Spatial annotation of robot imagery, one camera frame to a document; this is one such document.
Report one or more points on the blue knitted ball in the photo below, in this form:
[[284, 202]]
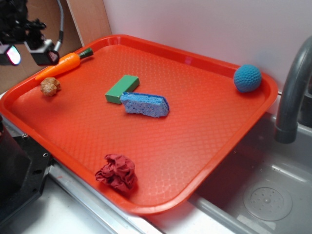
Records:
[[247, 78]]

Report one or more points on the grey faucet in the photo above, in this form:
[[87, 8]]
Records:
[[296, 100]]

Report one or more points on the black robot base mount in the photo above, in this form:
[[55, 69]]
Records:
[[24, 165]]

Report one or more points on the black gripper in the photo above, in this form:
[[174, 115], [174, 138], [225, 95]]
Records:
[[16, 28]]

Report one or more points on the red plastic tray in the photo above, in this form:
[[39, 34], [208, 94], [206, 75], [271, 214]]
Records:
[[173, 155]]

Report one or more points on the grey toy sink basin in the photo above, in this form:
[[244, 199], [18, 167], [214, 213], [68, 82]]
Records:
[[262, 186]]

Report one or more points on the tan spiral seashell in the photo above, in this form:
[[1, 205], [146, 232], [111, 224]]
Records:
[[50, 86]]

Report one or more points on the green rectangular block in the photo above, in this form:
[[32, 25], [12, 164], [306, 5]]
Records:
[[127, 83]]

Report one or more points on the orange toy carrot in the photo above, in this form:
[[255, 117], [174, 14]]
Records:
[[65, 64]]

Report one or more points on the blue sponge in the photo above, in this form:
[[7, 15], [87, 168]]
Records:
[[145, 104]]

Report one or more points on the crumpled red cloth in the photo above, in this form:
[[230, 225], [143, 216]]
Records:
[[118, 173]]

